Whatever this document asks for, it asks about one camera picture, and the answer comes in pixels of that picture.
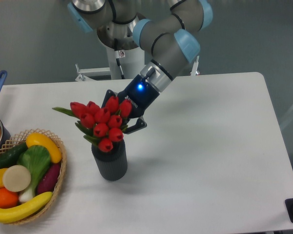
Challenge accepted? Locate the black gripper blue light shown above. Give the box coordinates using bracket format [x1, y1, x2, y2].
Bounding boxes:
[102, 75, 159, 134]

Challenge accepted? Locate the red tulip bouquet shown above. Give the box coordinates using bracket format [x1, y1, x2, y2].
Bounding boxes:
[53, 96, 132, 154]

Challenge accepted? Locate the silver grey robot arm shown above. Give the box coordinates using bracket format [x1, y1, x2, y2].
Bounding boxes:
[67, 0, 213, 134]

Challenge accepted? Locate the dark grey ribbed vase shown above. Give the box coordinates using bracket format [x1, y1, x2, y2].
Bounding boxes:
[91, 140, 127, 181]

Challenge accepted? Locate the green bok choy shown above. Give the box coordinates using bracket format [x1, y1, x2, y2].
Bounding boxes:
[17, 145, 51, 204]

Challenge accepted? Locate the purple sweet potato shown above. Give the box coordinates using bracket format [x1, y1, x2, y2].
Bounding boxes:
[36, 164, 61, 195]

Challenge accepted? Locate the woven wicker basket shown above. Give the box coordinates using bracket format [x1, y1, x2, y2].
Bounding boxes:
[0, 129, 67, 225]

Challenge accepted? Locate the green cucumber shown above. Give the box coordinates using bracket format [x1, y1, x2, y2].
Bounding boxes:
[0, 142, 28, 169]

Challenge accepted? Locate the beige round slice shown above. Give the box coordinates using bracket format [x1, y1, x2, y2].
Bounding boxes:
[2, 165, 31, 192]

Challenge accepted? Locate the orange fruit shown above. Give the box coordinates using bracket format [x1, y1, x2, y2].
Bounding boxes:
[0, 188, 19, 209]

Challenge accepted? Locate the yellow banana front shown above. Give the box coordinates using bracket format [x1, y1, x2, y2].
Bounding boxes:
[0, 192, 53, 224]

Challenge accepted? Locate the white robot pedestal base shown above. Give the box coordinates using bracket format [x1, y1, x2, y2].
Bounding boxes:
[75, 47, 145, 81]

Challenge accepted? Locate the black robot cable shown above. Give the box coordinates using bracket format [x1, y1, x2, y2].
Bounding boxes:
[113, 38, 126, 80]

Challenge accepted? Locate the white bracket with bolt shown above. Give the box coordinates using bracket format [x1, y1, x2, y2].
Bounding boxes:
[190, 55, 200, 76]

